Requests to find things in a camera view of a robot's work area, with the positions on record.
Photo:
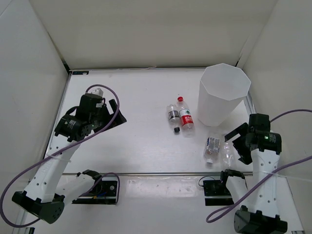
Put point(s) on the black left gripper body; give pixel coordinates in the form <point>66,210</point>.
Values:
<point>97,119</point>

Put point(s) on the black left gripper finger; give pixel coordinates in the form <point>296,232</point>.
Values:
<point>113,106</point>
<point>119,119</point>

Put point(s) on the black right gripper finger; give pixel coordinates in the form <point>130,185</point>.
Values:
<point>241,130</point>
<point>242,150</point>

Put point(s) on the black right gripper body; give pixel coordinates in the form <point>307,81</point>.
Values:
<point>248,131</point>

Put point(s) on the crushed clear plastic bottle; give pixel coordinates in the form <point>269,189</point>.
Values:
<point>227,156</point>

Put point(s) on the white label plastic bottle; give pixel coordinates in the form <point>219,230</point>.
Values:
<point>212,148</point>

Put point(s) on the black cap small bottle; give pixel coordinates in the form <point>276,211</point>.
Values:
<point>173,118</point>

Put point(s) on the red label plastic bottle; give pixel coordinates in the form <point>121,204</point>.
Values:
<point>185,116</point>

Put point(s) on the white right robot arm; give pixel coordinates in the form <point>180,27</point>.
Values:
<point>256,210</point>

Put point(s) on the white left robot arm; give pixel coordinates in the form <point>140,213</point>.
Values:
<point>43,197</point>

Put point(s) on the white octagonal plastic bin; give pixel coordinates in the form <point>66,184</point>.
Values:
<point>222,87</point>

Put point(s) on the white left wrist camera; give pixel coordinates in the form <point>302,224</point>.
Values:
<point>97,91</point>

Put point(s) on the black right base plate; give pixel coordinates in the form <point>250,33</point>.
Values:
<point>216,194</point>

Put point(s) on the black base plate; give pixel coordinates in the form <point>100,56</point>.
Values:
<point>104,193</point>
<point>216,194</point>

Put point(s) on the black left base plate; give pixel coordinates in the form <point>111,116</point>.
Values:
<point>104,193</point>

